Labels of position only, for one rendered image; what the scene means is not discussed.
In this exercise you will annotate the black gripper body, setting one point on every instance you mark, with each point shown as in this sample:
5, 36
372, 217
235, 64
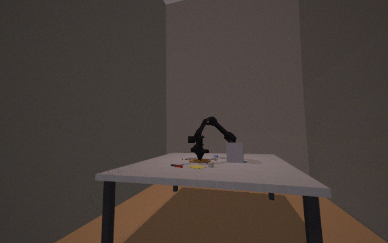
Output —
201, 148

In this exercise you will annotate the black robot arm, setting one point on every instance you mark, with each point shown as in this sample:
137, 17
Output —
228, 136

